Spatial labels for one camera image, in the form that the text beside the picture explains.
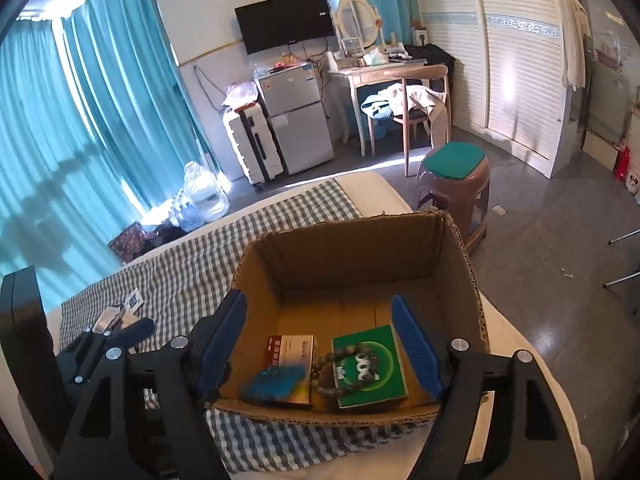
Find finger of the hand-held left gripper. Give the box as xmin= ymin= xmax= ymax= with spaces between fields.
xmin=55 ymin=329 xmax=119 ymax=387
xmin=111 ymin=316 xmax=157 ymax=355

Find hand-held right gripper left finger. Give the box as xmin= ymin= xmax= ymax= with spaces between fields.
xmin=52 ymin=290 xmax=249 ymax=480

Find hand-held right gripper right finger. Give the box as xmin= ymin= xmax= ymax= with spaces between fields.
xmin=390 ymin=294 xmax=594 ymax=480

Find cream sachet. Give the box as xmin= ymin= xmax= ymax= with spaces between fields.
xmin=94 ymin=304 xmax=142 ymax=334

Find green box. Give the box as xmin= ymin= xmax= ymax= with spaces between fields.
xmin=331 ymin=324 xmax=411 ymax=409

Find blue fuzzy pouch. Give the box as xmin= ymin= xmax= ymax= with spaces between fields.
xmin=237 ymin=365 xmax=308 ymax=404

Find red and white medicine box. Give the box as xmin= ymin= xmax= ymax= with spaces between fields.
xmin=265 ymin=334 xmax=321 ymax=406

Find grey bead bracelet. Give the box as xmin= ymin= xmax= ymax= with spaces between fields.
xmin=312 ymin=342 xmax=388 ymax=397

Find brown cardboard box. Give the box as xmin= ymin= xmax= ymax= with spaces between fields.
xmin=202 ymin=210 xmax=493 ymax=428

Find dark floral bag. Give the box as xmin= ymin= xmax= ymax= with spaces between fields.
xmin=107 ymin=220 xmax=187 ymax=264

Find checkered blanket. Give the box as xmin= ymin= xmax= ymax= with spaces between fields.
xmin=59 ymin=177 xmax=441 ymax=476

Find brown plastic stool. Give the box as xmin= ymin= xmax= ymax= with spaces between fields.
xmin=415 ymin=142 xmax=491 ymax=249

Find white plastic bag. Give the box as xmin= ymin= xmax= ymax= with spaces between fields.
xmin=167 ymin=160 xmax=232 ymax=233

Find green seat cushion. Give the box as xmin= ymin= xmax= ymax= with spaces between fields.
xmin=422 ymin=142 xmax=489 ymax=180

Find white suitcase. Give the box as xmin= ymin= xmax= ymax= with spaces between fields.
xmin=222 ymin=102 xmax=284 ymax=192

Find teal window curtain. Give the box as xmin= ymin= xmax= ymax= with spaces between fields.
xmin=0 ymin=0 xmax=222 ymax=281

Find metal rack legs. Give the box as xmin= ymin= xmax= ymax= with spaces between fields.
xmin=602 ymin=227 xmax=640 ymax=291

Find wooden chair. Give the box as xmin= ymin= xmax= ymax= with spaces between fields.
xmin=366 ymin=64 xmax=452 ymax=177

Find silver fridge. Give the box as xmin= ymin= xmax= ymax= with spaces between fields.
xmin=255 ymin=62 xmax=336 ymax=176

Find pile of clothes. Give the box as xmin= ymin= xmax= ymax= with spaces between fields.
xmin=360 ymin=82 xmax=449 ymax=143

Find clear plastic bag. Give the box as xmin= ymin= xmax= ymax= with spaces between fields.
xmin=222 ymin=81 xmax=262 ymax=112

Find wooden dressing table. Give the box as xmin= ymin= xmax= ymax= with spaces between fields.
xmin=327 ymin=62 xmax=432 ymax=158

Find red fire extinguisher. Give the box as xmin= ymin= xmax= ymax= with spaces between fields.
xmin=612 ymin=142 xmax=632 ymax=182

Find white louvered wardrobe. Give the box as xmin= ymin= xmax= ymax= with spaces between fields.
xmin=407 ymin=0 xmax=582 ymax=179

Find black television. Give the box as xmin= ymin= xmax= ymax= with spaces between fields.
xmin=234 ymin=0 xmax=335 ymax=56

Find oval white mirror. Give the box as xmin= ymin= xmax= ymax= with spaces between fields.
xmin=335 ymin=0 xmax=386 ymax=54

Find white hanging garment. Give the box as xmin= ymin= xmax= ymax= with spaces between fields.
xmin=556 ymin=0 xmax=594 ymax=92

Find black wall cable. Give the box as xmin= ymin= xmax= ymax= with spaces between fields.
xmin=192 ymin=64 xmax=227 ymax=111

